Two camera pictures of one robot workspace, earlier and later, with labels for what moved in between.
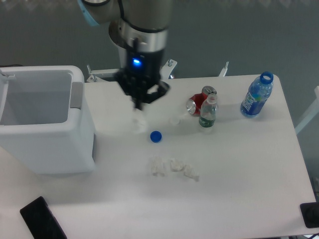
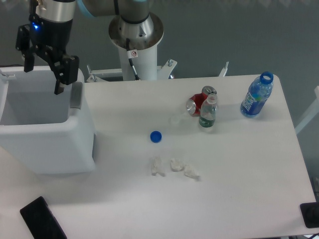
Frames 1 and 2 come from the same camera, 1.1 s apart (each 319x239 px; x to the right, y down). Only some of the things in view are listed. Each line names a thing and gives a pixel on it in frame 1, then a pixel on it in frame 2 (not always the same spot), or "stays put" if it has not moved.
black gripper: x=141 y=78 -> x=52 y=39
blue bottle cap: x=156 y=136 stays put
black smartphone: x=40 y=221 stays put
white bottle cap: x=175 y=120 stays put
